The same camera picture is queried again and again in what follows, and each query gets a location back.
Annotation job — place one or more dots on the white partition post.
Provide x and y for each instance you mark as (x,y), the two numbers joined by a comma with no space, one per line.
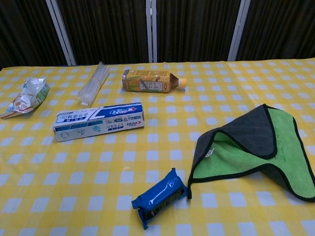
(237,32)
(151,29)
(60,34)

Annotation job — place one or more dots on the blue white toothpaste box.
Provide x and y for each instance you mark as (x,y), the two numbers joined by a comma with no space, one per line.
(98,123)

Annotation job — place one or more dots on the yellow checkered tablecloth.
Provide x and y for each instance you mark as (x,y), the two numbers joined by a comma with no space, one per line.
(73,172)

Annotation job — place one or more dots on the yellow tea bottle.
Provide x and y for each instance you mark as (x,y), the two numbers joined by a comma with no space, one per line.
(147,82)

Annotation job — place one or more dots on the crumpled white snack bag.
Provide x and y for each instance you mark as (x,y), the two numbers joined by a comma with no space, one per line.
(27,98)

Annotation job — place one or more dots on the clear plastic straw bundle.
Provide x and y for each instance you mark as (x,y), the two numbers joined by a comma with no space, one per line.
(94,83)

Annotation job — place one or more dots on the blue plastic packet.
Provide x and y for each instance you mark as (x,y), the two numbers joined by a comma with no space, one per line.
(157,194)

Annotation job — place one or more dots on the green grey microfiber cloth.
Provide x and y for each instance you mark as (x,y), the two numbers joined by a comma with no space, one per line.
(233,162)

